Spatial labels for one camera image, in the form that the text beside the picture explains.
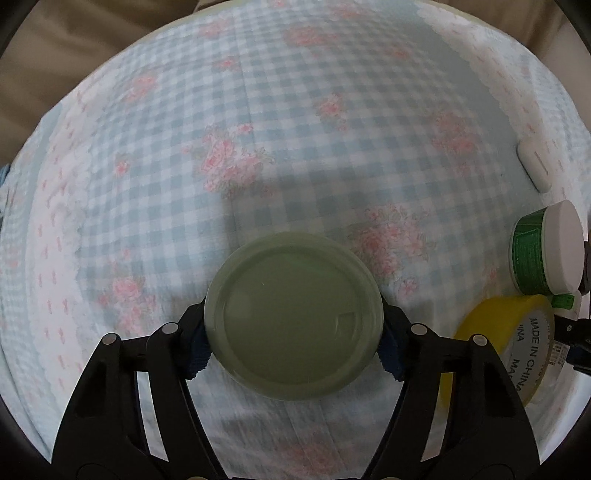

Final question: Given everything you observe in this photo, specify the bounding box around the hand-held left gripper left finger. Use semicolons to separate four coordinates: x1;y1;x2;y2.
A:
52;296;214;480

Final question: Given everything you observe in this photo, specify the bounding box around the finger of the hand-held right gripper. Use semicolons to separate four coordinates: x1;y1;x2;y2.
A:
551;291;591;376

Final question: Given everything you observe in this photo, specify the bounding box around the green jar with white lid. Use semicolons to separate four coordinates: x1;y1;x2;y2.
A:
509;200;585;296

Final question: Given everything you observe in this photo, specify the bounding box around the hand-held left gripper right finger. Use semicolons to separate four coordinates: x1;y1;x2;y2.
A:
369;305;542;480

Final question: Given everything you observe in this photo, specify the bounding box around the checkered floral tablecloth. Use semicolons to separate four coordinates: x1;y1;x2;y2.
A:
0;0;591;480

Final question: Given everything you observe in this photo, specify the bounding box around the yellow tape roll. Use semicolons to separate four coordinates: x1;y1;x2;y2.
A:
436;294;556;411

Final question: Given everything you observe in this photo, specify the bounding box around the green round lid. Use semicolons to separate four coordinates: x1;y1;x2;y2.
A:
204;232;385;401

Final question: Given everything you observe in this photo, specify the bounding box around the white rectangular case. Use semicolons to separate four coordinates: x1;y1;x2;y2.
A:
516;140;553;193

